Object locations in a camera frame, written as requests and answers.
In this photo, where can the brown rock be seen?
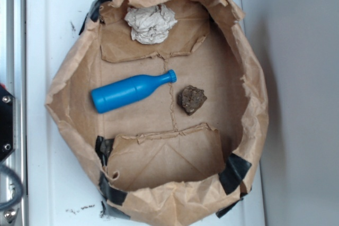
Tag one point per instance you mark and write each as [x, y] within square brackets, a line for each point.
[190, 99]

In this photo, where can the brown paper bag tray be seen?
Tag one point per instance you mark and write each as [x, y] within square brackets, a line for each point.
[151, 161]

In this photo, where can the blue plastic bottle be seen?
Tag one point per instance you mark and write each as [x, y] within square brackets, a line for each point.
[128, 91]

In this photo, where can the crumpled white paper ball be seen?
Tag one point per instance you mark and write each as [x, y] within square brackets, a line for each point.
[150, 25]

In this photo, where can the white plastic board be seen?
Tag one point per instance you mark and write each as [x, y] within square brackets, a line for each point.
[59, 191]

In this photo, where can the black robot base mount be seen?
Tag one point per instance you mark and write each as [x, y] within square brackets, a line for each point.
[7, 123]

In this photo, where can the aluminium frame rail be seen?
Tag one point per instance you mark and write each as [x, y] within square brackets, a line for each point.
[13, 72]

